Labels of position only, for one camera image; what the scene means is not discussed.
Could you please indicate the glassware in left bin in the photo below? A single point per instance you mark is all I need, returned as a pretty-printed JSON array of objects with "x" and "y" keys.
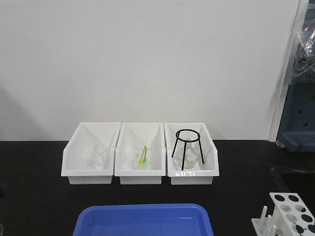
[{"x": 95, "y": 158}]

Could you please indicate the plastic bag of pegs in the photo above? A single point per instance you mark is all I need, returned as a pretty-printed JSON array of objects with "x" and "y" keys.
[{"x": 304, "y": 68}]

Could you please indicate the middle white storage bin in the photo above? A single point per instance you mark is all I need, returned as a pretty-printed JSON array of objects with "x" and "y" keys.
[{"x": 129, "y": 133}]

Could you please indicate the white storage bin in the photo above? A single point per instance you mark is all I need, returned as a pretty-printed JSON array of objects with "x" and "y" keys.
[
  {"x": 86, "y": 136},
  {"x": 202, "y": 173},
  {"x": 129, "y": 133}
]

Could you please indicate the green plastic spoon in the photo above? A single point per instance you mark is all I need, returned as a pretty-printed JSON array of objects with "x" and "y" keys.
[{"x": 145, "y": 154}]

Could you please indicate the glass beaker in middle bin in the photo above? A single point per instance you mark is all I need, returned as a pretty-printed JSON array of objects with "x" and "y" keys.
[{"x": 138, "y": 146}]

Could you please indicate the blue plastic tray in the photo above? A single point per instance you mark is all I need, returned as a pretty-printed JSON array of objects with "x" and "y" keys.
[{"x": 144, "y": 220}]

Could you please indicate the yellow plastic spoon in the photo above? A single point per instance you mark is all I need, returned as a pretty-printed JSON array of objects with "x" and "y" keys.
[{"x": 141, "y": 159}]

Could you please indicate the white test tube rack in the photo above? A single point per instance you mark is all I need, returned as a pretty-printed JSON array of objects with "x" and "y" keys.
[{"x": 291, "y": 217}]

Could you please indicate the glass flask under tripod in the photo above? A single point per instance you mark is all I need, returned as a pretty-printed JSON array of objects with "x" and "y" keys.
[{"x": 189, "y": 155}]

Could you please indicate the right white storage bin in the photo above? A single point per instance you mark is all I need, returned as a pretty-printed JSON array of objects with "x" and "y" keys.
[{"x": 202, "y": 173}]

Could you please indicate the black lab sink basin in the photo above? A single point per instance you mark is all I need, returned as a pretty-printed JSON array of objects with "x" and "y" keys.
[{"x": 298, "y": 181}]

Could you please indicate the grey drying pegboard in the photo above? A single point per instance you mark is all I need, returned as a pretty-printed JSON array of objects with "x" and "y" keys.
[{"x": 297, "y": 128}]

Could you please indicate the black wire tripod stand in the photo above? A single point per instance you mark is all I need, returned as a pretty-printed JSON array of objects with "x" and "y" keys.
[{"x": 189, "y": 136}]

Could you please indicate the left white storage bin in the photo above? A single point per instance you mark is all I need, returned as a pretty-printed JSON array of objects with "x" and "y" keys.
[{"x": 86, "y": 136}]

